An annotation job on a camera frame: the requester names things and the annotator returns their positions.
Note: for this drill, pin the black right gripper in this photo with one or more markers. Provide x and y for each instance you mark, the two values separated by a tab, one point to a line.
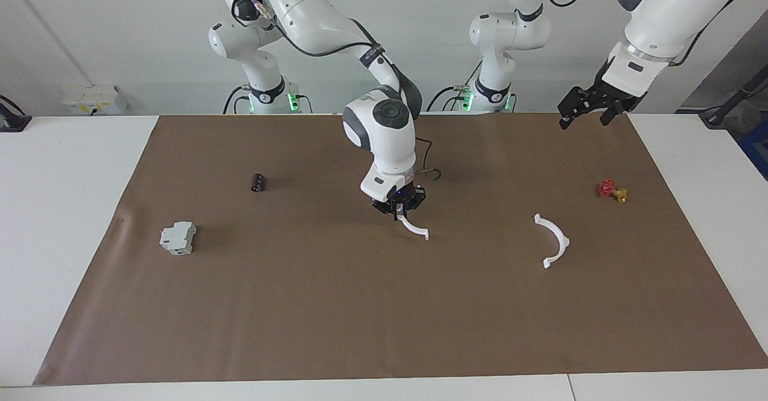
399	200

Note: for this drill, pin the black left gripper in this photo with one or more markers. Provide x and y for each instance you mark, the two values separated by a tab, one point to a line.
609	95

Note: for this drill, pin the white half pipe clamp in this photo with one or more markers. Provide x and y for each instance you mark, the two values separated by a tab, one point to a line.
417	230
561	242

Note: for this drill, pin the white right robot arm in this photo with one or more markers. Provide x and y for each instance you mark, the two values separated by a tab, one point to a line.
384	137

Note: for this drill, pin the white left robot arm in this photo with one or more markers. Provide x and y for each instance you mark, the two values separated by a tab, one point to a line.
660	17

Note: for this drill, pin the red and yellow valve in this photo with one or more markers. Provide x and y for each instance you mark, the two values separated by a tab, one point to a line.
607	188

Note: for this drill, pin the brown paper table mat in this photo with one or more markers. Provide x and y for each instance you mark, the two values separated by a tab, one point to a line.
360	317

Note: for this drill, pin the black stand pole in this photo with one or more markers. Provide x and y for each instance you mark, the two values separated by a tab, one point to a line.
735	98

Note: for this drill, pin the black cylindrical capacitor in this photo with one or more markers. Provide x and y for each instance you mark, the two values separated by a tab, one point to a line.
258	182

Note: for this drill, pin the blue crate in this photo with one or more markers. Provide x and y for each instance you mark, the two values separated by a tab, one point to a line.
757	149

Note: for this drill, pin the white circuit breaker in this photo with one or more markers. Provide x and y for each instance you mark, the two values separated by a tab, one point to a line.
177	239

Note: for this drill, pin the black desk device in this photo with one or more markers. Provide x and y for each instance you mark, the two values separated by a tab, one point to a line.
12	119

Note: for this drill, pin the white wall socket box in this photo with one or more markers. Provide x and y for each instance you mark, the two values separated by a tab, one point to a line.
96	99

